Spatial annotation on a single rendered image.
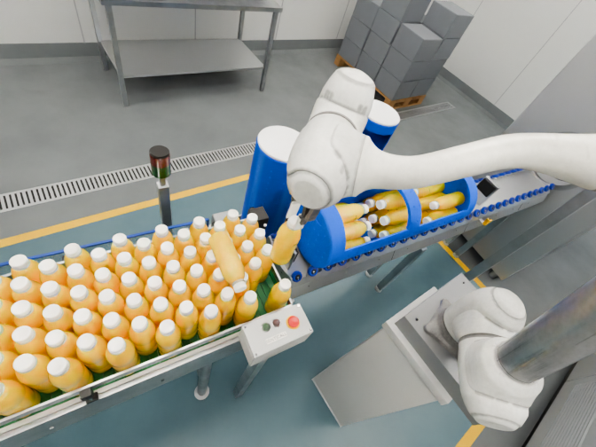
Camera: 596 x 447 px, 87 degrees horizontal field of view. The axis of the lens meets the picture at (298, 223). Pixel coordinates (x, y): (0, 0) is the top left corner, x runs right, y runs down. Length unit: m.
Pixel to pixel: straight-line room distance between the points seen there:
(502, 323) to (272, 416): 1.39
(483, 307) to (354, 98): 0.76
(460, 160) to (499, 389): 0.62
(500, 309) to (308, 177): 0.79
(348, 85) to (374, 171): 0.17
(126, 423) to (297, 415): 0.90
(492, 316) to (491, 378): 0.19
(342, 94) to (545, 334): 0.64
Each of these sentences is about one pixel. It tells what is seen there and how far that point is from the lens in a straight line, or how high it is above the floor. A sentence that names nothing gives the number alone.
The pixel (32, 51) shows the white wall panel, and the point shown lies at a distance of 4.20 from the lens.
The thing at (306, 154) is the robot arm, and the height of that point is 1.73.
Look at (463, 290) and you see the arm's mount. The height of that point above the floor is 1.08.
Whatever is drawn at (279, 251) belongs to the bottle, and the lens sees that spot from 0.97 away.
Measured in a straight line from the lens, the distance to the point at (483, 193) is 2.15.
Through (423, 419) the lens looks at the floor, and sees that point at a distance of 2.45.
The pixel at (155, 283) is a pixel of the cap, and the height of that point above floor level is 1.10.
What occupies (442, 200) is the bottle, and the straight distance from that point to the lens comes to 1.63.
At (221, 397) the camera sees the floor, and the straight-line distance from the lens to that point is 2.05.
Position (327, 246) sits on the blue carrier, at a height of 1.16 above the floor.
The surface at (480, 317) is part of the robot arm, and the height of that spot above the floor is 1.29.
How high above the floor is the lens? 2.03
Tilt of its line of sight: 50 degrees down
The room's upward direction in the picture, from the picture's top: 24 degrees clockwise
